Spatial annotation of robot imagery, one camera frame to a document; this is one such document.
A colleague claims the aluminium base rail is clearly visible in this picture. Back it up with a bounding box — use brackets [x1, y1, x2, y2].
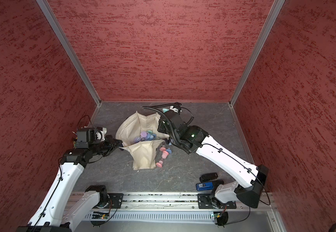
[65, 191, 278, 211]

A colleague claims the purple hourglass pile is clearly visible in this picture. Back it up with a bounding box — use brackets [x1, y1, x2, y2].
[134, 136, 142, 143]

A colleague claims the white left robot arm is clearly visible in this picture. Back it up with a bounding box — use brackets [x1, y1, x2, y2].
[16, 135, 122, 232]

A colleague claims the aluminium corner post right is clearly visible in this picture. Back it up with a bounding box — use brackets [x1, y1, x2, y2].
[229, 0, 285, 108]

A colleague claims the black stapler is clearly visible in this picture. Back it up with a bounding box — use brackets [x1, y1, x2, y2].
[200, 173, 218, 183]

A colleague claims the blue stapler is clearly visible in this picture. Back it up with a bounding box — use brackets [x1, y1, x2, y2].
[196, 180, 224, 191]

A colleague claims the cream canvas bag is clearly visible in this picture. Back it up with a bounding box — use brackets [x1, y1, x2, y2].
[116, 112, 169, 170]

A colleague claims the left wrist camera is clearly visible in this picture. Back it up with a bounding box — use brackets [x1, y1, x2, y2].
[74, 127, 107, 149]

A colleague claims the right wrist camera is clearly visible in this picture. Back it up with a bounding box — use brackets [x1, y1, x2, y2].
[170, 102, 182, 114]

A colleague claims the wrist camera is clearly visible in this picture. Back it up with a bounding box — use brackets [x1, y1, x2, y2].
[74, 127, 107, 149]
[170, 102, 182, 114]

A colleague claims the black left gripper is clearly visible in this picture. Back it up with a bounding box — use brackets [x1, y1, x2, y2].
[89, 135, 123, 157]

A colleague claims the pink hourglass left pile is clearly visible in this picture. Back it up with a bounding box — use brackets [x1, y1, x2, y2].
[155, 150, 169, 168]

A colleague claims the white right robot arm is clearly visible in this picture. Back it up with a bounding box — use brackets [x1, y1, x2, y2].
[158, 110, 269, 208]

